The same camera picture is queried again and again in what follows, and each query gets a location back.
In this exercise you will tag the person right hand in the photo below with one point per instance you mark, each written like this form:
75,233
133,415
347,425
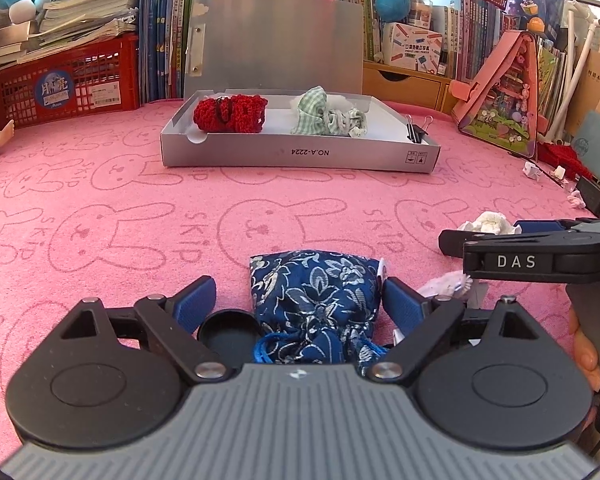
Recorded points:
584,352

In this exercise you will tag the black round cap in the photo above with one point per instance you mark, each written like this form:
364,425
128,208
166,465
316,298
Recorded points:
232,334

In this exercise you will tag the small white paper cube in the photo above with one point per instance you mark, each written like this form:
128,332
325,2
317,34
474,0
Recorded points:
531,171

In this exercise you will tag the red knitted pouch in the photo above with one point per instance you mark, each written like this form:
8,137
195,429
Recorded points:
231,114

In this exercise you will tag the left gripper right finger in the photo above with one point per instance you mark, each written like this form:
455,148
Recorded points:
426,323

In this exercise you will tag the wooden drawer shelf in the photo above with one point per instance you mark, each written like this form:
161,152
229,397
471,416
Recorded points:
399,85

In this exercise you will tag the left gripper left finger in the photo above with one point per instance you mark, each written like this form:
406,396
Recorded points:
169,323

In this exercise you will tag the cream lace scrunchie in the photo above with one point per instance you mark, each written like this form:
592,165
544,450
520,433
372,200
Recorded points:
491,222

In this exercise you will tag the green checkered cloth bundle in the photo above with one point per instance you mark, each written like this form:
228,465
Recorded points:
321,114

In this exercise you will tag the silver open file box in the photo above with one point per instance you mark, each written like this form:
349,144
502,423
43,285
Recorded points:
279,49

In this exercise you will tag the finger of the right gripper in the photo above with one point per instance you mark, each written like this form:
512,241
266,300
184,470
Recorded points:
455,243
543,226

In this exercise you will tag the blue floral fabric pouch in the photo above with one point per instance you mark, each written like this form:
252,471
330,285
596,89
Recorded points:
316,307

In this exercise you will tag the pink triangular toy house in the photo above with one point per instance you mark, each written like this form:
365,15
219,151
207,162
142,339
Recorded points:
500,105

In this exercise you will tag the black binder clip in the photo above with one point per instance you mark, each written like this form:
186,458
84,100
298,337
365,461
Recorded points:
416,133

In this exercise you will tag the stack of books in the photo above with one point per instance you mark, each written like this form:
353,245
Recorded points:
63,25

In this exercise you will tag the pink bunny pattern blanket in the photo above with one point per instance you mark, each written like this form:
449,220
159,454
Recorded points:
87,209

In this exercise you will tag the row of blue books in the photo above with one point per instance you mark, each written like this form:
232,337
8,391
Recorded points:
162,27

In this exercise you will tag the pencil pattern white box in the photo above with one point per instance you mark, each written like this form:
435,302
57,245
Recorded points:
410,47

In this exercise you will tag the row of shelf books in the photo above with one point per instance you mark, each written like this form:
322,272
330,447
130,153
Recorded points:
470,30

